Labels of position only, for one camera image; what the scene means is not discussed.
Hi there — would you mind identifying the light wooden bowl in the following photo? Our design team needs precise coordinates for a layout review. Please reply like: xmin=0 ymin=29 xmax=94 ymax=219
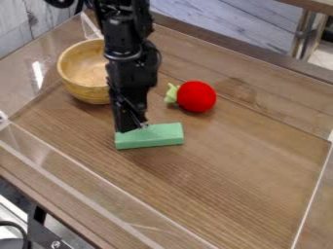
xmin=57 ymin=39 xmax=111 ymax=105

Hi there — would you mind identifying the green rectangular block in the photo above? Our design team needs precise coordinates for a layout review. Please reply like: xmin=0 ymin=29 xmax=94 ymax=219
xmin=115 ymin=123 xmax=184 ymax=150

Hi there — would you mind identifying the clear acrylic front barrier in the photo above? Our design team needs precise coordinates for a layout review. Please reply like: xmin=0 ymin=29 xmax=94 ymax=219
xmin=0 ymin=112 xmax=216 ymax=249

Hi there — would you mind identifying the red plush tomato toy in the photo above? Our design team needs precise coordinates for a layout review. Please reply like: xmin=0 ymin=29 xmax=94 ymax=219
xmin=164 ymin=81 xmax=216 ymax=113

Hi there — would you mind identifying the background wooden table leg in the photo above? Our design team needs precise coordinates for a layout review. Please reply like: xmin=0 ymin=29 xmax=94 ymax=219
xmin=291 ymin=11 xmax=327 ymax=61

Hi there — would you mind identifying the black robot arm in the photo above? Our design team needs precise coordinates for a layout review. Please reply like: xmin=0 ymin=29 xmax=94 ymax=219
xmin=84 ymin=0 xmax=161 ymax=133

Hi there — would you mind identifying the black table leg frame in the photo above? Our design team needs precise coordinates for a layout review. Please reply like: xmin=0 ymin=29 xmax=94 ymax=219
xmin=0 ymin=203 xmax=74 ymax=249

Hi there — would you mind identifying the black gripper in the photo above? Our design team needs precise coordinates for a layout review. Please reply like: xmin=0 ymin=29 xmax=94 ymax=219
xmin=105 ymin=41 xmax=160 ymax=133

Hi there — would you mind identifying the clear acrylic corner bracket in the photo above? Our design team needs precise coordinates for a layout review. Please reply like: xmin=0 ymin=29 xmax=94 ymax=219
xmin=78 ymin=13 xmax=102 ymax=40

